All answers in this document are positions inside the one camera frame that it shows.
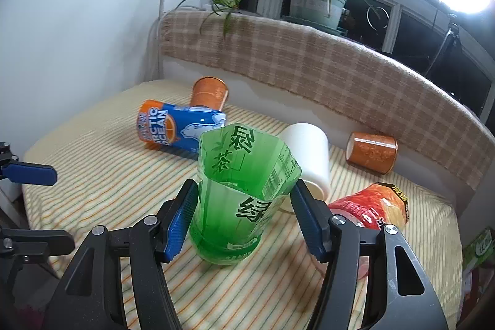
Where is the brown plaid blanket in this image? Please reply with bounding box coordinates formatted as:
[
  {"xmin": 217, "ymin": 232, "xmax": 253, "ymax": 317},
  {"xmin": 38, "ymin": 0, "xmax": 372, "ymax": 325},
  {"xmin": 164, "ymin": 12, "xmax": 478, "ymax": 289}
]
[{"xmin": 159, "ymin": 10, "xmax": 494, "ymax": 188}]

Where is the tall orange paper cup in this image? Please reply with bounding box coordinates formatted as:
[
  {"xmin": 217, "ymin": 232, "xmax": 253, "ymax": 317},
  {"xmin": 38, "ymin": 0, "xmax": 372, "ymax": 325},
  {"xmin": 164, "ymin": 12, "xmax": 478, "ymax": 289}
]
[{"xmin": 190, "ymin": 76, "xmax": 229, "ymax": 110}]

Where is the short orange paper cup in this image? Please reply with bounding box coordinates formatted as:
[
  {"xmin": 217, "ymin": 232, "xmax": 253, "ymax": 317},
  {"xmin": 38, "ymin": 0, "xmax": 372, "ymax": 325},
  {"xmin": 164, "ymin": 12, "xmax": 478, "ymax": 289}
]
[{"xmin": 346, "ymin": 131, "xmax": 398, "ymax": 175}]

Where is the green cardboard box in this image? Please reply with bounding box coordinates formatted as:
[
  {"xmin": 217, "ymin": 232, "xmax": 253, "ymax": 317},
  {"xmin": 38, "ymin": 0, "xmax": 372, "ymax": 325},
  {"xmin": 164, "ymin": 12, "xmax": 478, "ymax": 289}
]
[{"xmin": 462, "ymin": 227, "xmax": 494, "ymax": 271}]

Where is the black tripod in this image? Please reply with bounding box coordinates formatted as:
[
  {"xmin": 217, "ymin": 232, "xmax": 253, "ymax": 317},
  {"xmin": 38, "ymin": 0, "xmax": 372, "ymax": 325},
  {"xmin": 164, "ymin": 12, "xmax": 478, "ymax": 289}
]
[{"xmin": 424, "ymin": 13, "xmax": 462, "ymax": 79}]

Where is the white paper cup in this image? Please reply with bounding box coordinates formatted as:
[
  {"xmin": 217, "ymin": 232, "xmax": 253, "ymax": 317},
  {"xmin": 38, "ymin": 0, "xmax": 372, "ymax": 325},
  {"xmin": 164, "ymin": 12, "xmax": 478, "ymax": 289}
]
[{"xmin": 278, "ymin": 123, "xmax": 330, "ymax": 201}]

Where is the grey-green flower pot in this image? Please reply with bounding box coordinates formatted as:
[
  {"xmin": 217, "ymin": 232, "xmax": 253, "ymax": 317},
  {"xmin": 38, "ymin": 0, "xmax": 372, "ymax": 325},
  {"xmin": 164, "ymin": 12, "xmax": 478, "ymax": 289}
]
[{"xmin": 282, "ymin": 0, "xmax": 348, "ymax": 35}]

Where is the green tea cup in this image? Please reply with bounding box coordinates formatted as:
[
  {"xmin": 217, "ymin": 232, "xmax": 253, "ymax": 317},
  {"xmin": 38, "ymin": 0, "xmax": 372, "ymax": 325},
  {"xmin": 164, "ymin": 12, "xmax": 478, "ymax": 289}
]
[{"xmin": 189, "ymin": 123, "xmax": 302, "ymax": 265}]

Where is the red orange noodle cup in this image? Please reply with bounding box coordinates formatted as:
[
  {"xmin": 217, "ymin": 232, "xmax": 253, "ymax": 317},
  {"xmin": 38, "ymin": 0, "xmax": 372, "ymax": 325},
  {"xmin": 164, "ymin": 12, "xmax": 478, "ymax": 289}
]
[{"xmin": 328, "ymin": 182, "xmax": 409, "ymax": 230}]

